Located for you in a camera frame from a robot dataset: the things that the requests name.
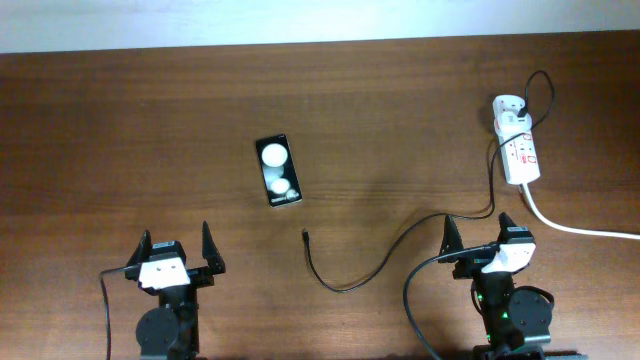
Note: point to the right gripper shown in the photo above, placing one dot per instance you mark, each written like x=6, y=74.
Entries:
x=451, y=239

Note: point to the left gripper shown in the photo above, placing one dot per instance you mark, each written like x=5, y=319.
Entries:
x=203, y=275

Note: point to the white power strip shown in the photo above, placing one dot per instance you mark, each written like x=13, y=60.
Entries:
x=520, y=161

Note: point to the black smartphone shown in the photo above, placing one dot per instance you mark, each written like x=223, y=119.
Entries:
x=278, y=171

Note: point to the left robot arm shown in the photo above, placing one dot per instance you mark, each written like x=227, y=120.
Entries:
x=170, y=331

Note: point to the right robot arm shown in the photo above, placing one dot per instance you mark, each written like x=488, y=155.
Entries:
x=516, y=319

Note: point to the white USB wall charger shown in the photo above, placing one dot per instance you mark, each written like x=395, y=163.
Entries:
x=507, y=118

